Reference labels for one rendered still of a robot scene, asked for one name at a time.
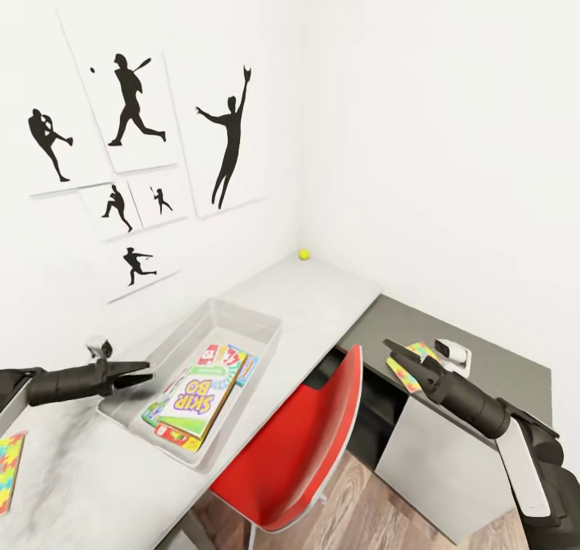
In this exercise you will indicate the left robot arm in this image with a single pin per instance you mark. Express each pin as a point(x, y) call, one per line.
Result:
point(20, 388)

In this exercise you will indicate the desk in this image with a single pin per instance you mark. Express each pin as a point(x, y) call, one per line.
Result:
point(84, 483)

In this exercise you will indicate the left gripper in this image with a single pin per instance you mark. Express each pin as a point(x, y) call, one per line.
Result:
point(98, 379)

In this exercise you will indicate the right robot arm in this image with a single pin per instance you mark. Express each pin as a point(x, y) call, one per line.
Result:
point(547, 496)

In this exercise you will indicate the toy box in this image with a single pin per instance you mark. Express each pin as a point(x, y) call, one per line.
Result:
point(215, 321)

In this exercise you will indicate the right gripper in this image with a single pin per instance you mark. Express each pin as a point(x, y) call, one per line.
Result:
point(441, 386)

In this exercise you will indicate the jigsaw puzzle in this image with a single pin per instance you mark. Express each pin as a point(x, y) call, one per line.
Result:
point(409, 381)
point(10, 450)

